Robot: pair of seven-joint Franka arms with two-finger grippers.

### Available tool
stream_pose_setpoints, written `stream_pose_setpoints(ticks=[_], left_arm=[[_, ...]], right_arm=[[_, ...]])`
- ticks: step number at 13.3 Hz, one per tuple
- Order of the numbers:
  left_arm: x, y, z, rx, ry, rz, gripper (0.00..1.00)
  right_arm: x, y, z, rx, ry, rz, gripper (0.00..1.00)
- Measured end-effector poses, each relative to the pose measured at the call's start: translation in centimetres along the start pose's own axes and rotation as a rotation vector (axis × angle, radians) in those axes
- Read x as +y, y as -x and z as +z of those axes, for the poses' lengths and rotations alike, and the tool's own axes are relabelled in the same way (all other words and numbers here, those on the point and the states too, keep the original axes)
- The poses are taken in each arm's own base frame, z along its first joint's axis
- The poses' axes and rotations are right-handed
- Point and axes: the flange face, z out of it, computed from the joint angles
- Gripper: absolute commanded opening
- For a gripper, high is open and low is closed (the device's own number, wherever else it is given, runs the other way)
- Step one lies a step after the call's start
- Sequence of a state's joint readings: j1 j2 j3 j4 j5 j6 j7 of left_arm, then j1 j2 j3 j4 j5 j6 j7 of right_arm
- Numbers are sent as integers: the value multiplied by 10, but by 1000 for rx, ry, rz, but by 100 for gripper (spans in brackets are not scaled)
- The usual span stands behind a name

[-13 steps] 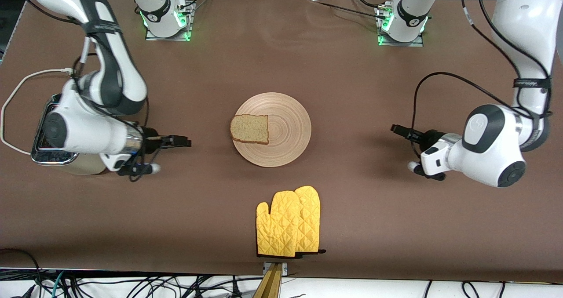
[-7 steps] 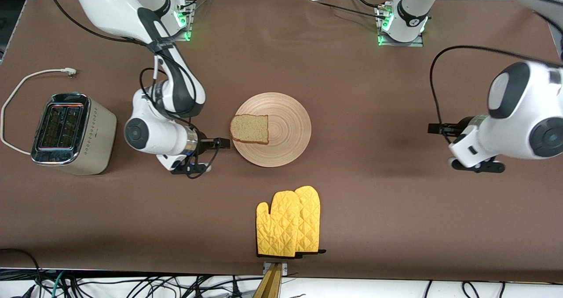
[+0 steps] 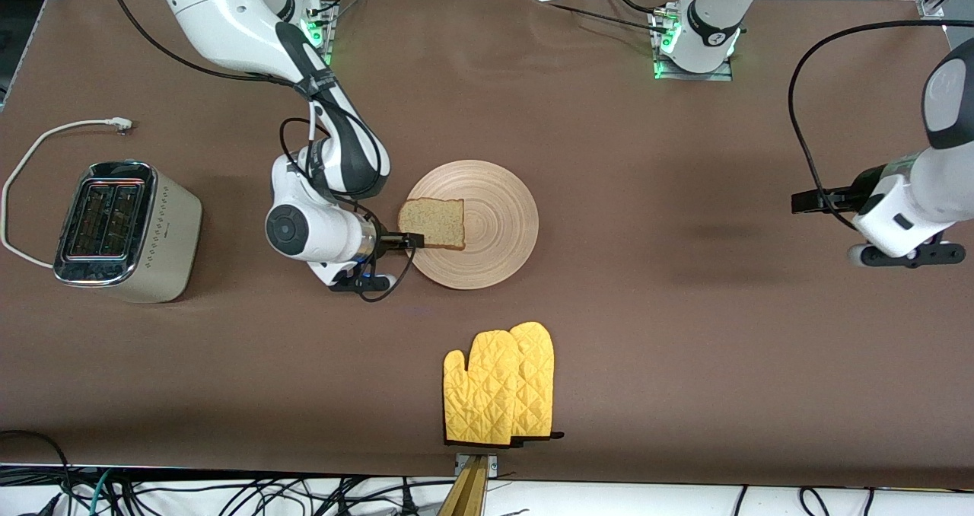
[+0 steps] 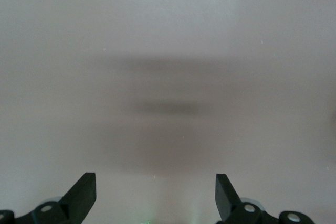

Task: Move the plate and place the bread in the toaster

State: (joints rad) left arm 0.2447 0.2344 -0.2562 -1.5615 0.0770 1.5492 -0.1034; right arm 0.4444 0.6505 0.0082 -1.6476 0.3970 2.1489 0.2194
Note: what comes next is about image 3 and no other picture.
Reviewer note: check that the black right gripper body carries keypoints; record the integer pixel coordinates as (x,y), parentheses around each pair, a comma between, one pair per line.
(388,242)

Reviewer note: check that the brown bread slice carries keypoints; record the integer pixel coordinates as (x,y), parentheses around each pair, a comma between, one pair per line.
(434,223)

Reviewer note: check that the round wooden ringed plate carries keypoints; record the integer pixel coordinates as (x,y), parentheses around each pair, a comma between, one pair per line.
(494,227)

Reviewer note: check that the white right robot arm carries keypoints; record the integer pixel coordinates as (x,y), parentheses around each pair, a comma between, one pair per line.
(228,14)

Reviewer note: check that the cream and chrome two-slot toaster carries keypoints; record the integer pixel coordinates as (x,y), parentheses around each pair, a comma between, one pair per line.
(163,234)

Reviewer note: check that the yellow quilted oven mitt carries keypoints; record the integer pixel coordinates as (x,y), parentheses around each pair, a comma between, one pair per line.
(536,379)
(479,394)

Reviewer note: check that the brown table cover sheet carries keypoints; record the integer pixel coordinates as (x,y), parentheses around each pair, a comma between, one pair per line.
(609,120)

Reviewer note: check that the wooden bar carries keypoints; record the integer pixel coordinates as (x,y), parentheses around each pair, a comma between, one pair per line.
(466,497)

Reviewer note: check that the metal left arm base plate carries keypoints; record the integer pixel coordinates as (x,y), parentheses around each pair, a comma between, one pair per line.
(723,74)

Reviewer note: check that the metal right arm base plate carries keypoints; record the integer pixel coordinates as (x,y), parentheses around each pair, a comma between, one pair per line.
(327,40)

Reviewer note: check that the metal clamp bracket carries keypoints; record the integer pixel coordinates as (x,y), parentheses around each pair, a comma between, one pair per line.
(491,464)

